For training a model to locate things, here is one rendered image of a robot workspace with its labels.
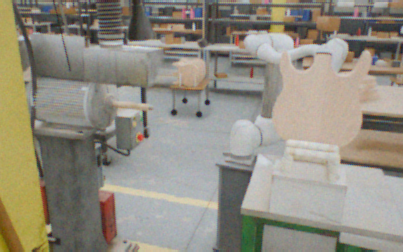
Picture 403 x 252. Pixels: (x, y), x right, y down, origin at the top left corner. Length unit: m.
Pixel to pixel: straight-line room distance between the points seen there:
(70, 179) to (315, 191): 1.19
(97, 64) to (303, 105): 0.87
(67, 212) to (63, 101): 0.62
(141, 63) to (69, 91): 0.43
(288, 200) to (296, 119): 0.34
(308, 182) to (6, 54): 1.07
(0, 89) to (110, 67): 0.82
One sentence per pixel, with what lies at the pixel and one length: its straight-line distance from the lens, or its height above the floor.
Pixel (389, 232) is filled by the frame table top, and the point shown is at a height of 0.93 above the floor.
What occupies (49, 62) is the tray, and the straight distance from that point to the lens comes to 1.83.
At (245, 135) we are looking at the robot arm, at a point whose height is 0.90.
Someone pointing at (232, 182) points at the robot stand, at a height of 0.58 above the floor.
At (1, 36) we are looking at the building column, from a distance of 0.79.
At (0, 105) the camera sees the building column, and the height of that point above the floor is 1.54.
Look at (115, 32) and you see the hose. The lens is 1.57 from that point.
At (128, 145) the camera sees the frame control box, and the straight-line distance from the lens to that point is 2.05.
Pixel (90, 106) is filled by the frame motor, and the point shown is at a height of 1.27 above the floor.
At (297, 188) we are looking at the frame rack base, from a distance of 1.43.
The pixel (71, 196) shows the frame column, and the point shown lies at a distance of 2.00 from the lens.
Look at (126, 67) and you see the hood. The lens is 1.52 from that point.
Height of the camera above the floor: 1.74
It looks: 19 degrees down
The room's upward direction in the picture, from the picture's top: 1 degrees clockwise
